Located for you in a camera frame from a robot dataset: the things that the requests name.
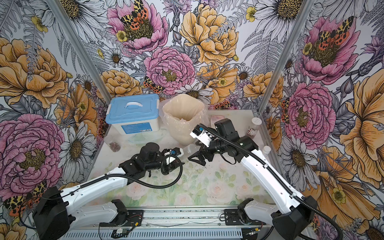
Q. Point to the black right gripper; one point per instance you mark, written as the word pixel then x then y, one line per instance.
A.
pixel 202 161

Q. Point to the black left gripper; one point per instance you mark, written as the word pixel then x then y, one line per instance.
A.
pixel 161 153

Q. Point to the clear jar with dried flowers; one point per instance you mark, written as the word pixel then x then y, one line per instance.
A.
pixel 188 151

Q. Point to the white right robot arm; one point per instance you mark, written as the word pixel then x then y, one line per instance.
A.
pixel 291 212

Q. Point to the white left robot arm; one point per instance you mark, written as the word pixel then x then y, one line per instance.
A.
pixel 62 210

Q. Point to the pink tea packet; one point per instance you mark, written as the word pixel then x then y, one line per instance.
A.
pixel 216 118

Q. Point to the clear jar at left edge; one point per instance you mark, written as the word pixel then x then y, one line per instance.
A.
pixel 113 142

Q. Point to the blue lidded storage box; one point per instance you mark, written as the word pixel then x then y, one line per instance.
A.
pixel 134 114

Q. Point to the bin with plastic liner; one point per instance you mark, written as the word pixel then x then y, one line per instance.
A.
pixel 181 114

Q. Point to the small white pill bottle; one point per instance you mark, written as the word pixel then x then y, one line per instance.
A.
pixel 266 150

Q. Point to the tall jar with white lid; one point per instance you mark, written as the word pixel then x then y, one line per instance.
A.
pixel 254 126

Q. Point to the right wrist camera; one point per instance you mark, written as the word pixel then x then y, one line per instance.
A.
pixel 202 135

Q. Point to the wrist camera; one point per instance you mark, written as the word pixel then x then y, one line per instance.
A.
pixel 202 135
pixel 172 155

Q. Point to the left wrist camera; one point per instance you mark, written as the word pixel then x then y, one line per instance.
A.
pixel 172 155

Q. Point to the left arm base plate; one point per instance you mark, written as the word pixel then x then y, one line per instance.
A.
pixel 131 218

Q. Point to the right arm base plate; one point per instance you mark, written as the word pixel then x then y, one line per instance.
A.
pixel 236 217

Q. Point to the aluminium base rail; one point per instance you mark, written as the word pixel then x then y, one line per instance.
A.
pixel 203 223

